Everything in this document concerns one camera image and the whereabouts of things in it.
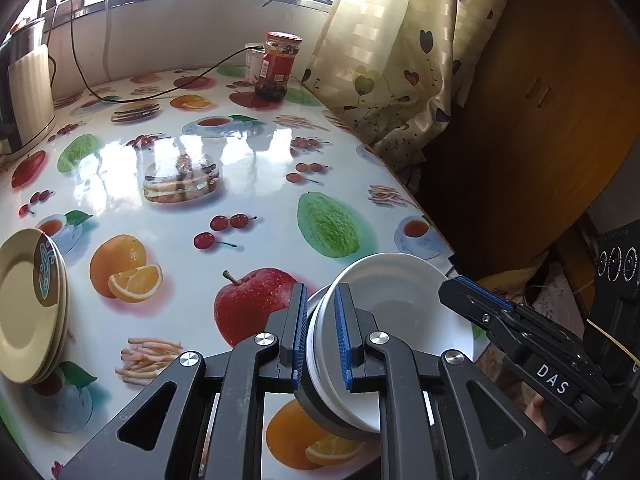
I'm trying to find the white bowl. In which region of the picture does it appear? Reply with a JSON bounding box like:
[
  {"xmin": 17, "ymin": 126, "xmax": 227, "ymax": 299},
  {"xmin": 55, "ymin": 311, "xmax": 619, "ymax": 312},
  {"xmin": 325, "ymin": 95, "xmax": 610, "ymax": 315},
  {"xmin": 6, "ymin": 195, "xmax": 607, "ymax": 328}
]
[{"xmin": 295, "ymin": 252, "xmax": 475, "ymax": 440}]

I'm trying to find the beige plate brown blue motif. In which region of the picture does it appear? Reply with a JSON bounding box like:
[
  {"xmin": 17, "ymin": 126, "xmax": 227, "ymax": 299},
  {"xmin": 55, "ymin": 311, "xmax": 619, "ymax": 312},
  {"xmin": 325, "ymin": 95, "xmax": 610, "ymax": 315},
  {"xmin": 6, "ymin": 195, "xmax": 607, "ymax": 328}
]
[{"xmin": 0, "ymin": 229, "xmax": 61, "ymax": 384}]

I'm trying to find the person's right hand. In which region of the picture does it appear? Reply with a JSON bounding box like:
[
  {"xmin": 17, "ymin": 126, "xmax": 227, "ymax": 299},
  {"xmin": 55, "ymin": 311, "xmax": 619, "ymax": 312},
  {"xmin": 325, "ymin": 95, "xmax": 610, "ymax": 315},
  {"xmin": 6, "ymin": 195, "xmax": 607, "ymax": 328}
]
[{"xmin": 525, "ymin": 394, "xmax": 604, "ymax": 465}]

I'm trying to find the white plate under bowl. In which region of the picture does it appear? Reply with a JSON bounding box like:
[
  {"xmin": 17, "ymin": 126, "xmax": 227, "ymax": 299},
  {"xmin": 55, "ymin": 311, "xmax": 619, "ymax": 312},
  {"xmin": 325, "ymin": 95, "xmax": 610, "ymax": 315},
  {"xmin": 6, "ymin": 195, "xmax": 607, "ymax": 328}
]
[{"xmin": 296, "ymin": 278, "xmax": 488, "ymax": 441}]

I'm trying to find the wooden cabinet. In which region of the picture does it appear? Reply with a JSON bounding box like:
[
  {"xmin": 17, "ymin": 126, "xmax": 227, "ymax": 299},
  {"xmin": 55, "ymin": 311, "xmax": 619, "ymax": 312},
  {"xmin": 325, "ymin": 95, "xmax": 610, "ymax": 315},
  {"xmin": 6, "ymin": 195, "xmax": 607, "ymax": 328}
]
[{"xmin": 420, "ymin": 0, "xmax": 639, "ymax": 278}]

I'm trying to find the fruit print tablecloth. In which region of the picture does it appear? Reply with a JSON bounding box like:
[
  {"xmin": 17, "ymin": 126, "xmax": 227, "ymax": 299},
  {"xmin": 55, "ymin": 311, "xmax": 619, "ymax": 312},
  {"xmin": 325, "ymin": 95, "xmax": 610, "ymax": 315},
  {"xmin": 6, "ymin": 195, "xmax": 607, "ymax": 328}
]
[{"xmin": 1, "ymin": 66, "xmax": 451, "ymax": 479}]

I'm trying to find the heart print curtain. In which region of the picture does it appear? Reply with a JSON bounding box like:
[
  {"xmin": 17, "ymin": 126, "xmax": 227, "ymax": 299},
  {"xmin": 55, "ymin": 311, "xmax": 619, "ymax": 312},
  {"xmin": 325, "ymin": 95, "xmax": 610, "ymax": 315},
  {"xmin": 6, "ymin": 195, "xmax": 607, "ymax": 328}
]
[{"xmin": 305, "ymin": 0, "xmax": 508, "ymax": 172}]

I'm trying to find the cream black electric kettle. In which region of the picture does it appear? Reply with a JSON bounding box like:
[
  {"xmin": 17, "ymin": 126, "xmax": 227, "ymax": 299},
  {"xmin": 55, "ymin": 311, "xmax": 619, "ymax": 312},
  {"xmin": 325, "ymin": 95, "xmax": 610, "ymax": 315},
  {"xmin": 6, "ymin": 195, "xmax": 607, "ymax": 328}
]
[{"xmin": 1, "ymin": 18, "xmax": 55, "ymax": 160}]

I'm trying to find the red lid sauce jar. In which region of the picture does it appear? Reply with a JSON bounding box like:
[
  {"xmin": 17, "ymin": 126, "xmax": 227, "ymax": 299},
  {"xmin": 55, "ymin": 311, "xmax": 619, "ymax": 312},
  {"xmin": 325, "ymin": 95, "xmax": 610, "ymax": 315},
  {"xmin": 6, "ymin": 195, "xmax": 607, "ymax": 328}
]
[{"xmin": 255, "ymin": 32, "xmax": 303, "ymax": 102}]

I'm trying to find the white red small carton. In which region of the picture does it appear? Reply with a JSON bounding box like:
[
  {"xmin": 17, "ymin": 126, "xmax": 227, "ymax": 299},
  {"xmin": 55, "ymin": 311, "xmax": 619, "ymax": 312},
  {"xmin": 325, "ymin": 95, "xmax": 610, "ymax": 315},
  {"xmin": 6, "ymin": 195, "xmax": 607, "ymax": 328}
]
[{"xmin": 244, "ymin": 44, "xmax": 265, "ymax": 84}]

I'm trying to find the black power cable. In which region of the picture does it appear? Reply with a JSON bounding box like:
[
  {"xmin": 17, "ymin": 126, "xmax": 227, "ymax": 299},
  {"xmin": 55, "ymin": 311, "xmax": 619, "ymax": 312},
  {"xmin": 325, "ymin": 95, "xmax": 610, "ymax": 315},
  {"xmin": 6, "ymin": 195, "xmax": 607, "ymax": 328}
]
[{"xmin": 67, "ymin": 0, "xmax": 264, "ymax": 105}]

